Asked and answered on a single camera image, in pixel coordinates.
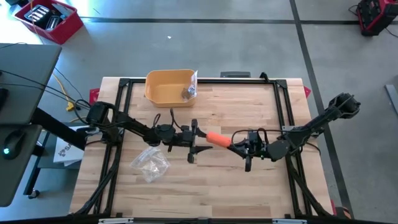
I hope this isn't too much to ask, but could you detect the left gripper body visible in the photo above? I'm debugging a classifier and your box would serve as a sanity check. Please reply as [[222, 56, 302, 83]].
[[180, 119, 198, 164]]

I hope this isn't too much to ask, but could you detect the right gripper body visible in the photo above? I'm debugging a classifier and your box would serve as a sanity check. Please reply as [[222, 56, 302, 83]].
[[244, 131, 269, 172]]

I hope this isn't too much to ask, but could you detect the orange elastic bandage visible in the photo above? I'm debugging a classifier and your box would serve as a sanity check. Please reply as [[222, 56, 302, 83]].
[[205, 131, 233, 148]]

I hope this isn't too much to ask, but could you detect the clear plastic bag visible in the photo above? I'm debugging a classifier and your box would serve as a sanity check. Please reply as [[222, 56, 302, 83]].
[[129, 146, 172, 184], [180, 70, 199, 102]]

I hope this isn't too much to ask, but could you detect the yellow plastic bin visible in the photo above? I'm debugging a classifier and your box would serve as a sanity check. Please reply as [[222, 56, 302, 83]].
[[144, 68, 199, 108]]

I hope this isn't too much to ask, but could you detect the white printed box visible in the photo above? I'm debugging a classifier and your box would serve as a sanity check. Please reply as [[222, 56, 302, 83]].
[[52, 126, 86, 167]]

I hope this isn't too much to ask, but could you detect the black desk support beam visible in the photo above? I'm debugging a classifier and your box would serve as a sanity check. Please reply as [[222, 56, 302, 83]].
[[30, 107, 88, 150]]

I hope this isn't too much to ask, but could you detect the grey metal bar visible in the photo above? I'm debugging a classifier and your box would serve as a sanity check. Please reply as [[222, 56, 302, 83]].
[[384, 83, 398, 118]]

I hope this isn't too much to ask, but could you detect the grey desk base with caster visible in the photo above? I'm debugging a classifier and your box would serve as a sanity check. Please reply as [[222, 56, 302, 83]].
[[23, 130, 82, 200]]

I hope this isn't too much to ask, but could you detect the red plastic crate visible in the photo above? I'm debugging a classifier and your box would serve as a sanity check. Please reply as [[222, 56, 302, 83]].
[[14, 0, 85, 45]]

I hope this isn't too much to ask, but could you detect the black computer mouse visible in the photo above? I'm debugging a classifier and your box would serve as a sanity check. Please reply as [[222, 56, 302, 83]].
[[2, 129, 27, 160]]

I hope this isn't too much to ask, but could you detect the grey desk top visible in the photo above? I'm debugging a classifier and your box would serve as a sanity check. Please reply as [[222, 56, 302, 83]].
[[0, 42, 62, 125]]

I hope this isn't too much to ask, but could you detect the red and black equipment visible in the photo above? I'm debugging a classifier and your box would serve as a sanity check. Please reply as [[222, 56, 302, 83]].
[[356, 0, 398, 37]]

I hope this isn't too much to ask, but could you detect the dark desk top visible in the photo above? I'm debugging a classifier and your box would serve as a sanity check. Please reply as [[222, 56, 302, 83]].
[[0, 124, 44, 208]]

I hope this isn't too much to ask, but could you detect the black case with silver parts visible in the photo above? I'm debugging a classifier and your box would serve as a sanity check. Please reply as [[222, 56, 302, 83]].
[[24, 4, 62, 32]]

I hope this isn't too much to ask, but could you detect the black aluminium table frame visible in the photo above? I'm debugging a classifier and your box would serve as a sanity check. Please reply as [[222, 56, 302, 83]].
[[73, 77, 335, 218]]

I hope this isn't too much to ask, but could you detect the silver bracket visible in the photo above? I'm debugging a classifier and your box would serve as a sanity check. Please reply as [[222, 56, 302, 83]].
[[98, 217, 134, 224], [272, 218, 308, 224]]

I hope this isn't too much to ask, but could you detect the yellow cable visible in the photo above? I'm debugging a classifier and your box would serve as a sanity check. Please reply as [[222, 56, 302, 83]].
[[52, 72, 76, 112]]

